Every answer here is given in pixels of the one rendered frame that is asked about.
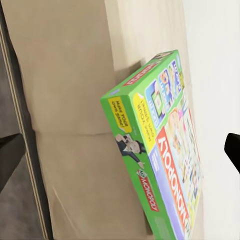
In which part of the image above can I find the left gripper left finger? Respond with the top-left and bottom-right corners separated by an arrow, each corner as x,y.
0,133 -> 26,193

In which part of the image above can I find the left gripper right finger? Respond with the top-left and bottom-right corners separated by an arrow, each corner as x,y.
224,133 -> 240,172

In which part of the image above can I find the board game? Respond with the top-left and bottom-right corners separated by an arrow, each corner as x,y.
99,49 -> 204,240

